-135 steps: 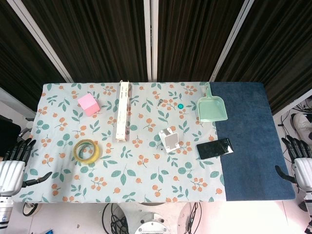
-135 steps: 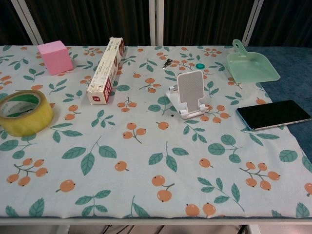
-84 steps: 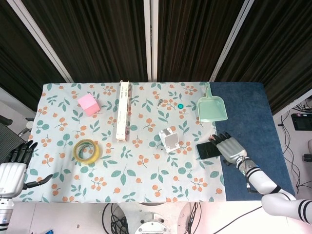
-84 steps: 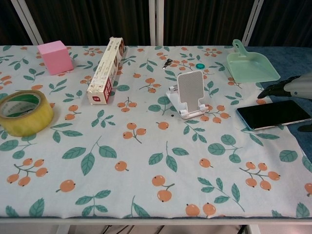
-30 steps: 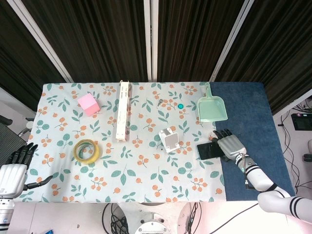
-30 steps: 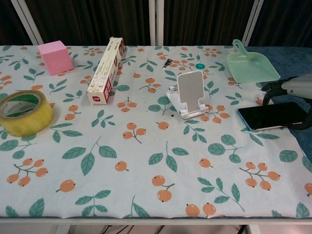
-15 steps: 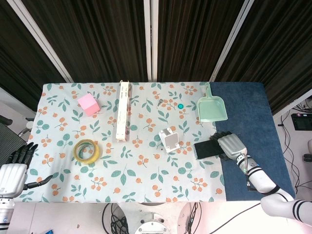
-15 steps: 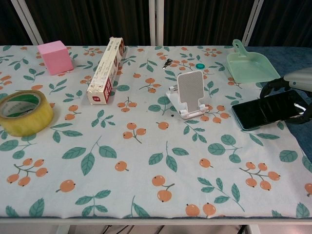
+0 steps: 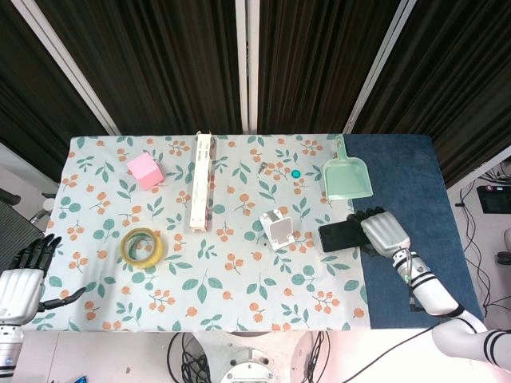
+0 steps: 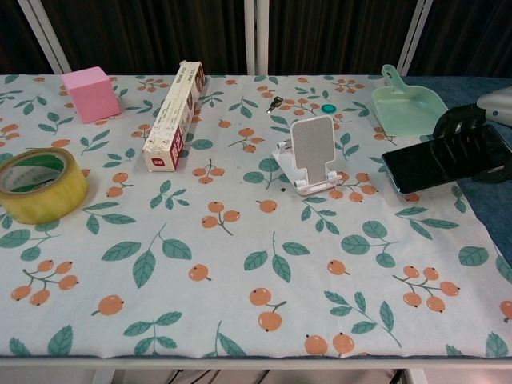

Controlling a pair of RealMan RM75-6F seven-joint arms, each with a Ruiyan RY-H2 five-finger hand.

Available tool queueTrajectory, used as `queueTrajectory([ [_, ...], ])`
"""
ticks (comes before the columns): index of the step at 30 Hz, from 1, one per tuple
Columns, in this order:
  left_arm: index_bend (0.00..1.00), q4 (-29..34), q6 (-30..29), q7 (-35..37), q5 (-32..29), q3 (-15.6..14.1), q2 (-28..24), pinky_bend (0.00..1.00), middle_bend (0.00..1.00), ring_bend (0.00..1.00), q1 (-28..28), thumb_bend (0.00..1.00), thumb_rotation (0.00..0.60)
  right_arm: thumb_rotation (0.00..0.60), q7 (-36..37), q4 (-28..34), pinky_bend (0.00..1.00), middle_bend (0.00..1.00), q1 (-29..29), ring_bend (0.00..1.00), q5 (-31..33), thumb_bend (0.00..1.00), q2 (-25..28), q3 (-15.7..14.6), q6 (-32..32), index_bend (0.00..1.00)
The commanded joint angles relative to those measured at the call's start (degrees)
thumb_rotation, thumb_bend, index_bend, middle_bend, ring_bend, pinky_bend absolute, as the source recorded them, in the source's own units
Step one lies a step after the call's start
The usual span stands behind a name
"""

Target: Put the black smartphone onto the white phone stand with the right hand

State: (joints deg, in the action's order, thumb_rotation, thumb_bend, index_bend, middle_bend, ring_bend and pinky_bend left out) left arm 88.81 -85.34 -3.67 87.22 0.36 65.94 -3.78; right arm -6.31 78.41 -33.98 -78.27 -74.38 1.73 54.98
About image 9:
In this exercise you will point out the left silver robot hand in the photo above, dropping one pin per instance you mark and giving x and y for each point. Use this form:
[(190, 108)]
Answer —
[(18, 291)]

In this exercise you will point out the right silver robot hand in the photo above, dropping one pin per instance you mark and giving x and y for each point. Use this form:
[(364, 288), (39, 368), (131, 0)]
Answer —
[(385, 233)]

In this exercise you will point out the black smartphone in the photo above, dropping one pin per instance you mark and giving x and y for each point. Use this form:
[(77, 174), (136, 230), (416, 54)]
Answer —
[(339, 237)]

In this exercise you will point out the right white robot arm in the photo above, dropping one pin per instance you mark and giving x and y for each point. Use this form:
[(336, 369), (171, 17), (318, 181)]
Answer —
[(433, 293)]

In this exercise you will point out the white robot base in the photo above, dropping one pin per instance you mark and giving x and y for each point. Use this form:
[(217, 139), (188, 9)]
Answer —
[(248, 363)]

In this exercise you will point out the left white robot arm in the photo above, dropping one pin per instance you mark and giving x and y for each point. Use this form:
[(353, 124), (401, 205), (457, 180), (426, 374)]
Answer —
[(8, 351)]

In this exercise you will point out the white folding phone stand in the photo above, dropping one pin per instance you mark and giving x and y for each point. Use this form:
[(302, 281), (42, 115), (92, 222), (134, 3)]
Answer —
[(279, 231)]

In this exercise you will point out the blue table mat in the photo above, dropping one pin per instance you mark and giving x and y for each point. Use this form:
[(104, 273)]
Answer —
[(403, 175)]

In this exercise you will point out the black mesh office chair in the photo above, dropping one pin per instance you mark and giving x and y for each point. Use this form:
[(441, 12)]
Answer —
[(16, 227)]

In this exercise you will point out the green plastic dustpan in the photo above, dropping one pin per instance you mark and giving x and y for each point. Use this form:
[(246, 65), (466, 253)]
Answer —
[(347, 179)]

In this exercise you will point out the green bottle cap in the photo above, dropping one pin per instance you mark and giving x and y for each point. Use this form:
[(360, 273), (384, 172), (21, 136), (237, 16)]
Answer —
[(296, 174)]

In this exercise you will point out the black screen device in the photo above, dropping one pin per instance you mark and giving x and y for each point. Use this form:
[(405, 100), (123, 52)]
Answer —
[(495, 199)]

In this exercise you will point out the small metal screw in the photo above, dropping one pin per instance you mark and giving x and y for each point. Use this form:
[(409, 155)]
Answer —
[(262, 169)]

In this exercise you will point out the yellow packing tape roll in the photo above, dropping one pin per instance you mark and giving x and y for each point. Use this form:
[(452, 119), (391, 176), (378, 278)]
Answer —
[(157, 255)]

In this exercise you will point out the floral fruit print tablecloth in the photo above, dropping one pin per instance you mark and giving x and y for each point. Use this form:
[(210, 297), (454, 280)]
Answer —
[(223, 279)]

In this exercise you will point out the pink cube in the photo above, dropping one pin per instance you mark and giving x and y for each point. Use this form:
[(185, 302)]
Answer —
[(145, 171)]

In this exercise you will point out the long white cardboard box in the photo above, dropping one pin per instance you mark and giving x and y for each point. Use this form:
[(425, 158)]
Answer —
[(200, 179)]

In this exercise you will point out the black pleated curtain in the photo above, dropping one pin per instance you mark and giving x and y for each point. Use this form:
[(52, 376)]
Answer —
[(167, 60)]

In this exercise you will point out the white frame post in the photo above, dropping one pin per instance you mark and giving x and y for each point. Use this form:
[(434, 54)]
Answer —
[(246, 68), (379, 68), (68, 68)]

